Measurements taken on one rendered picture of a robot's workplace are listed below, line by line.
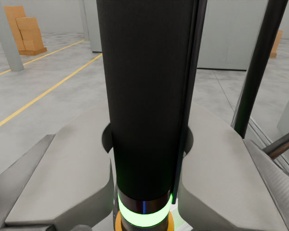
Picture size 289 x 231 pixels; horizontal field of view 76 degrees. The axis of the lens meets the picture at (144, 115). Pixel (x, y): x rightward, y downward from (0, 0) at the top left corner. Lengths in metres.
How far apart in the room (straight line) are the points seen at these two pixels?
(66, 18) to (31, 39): 5.99
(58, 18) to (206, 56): 10.66
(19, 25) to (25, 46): 0.70
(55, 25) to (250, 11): 11.65
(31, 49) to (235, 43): 6.97
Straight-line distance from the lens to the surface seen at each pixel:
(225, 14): 5.74
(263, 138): 1.37
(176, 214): 0.19
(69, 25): 14.05
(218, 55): 5.89
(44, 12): 14.80
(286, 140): 0.31
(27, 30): 8.39
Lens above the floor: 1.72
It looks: 32 degrees down
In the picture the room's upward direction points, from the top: straight up
